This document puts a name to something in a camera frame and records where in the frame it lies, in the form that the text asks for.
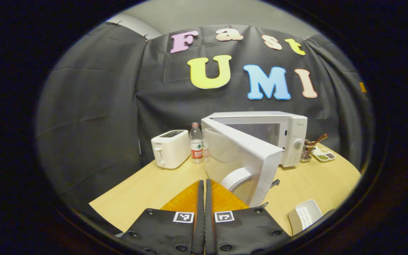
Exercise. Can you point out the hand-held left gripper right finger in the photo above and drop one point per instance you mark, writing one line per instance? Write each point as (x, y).
(209, 219)

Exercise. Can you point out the clear water bottle red label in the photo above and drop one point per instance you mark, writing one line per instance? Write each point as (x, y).
(196, 145)

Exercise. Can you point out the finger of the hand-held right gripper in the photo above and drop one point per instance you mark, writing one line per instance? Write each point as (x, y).
(362, 87)

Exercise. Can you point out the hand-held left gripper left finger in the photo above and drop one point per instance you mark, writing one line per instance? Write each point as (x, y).
(199, 219)

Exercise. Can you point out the white microwave oven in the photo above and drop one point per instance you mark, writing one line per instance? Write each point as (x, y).
(296, 127)

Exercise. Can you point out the white ribbed tray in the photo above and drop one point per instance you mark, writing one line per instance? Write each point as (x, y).
(305, 216)

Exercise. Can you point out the white toaster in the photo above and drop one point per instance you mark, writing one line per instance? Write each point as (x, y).
(172, 148)

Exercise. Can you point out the white divided dish with beans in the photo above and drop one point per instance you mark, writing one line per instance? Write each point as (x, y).
(324, 156)

